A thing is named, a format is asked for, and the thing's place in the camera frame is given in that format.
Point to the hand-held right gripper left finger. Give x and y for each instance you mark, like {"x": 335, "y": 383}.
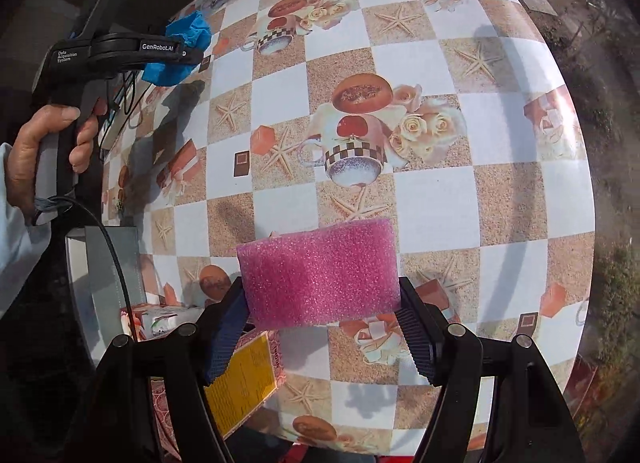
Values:
{"x": 222, "y": 343}

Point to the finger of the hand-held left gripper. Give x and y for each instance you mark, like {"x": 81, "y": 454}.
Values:
{"x": 190, "y": 57}

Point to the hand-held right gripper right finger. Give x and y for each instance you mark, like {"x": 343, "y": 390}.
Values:
{"x": 420, "y": 343}

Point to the pink foam sponge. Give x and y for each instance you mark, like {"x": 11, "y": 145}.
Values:
{"x": 320, "y": 273}

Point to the grey cardboard box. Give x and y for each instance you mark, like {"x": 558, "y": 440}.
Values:
{"x": 107, "y": 268}

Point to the person's left forearm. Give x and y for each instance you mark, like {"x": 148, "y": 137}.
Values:
{"x": 20, "y": 253}

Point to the person's left hand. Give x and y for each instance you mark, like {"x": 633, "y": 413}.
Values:
{"x": 35, "y": 143}

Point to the blue plastic bag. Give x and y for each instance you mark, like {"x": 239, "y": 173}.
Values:
{"x": 192, "y": 33}

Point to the red printed box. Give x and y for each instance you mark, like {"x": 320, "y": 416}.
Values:
{"x": 240, "y": 383}

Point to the white printed packet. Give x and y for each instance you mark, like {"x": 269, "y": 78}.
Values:
{"x": 165, "y": 320}

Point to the checkered printed tablecloth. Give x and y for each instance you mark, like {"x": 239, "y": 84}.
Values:
{"x": 450, "y": 203}

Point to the green shrub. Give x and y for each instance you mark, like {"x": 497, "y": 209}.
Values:
{"x": 617, "y": 303}

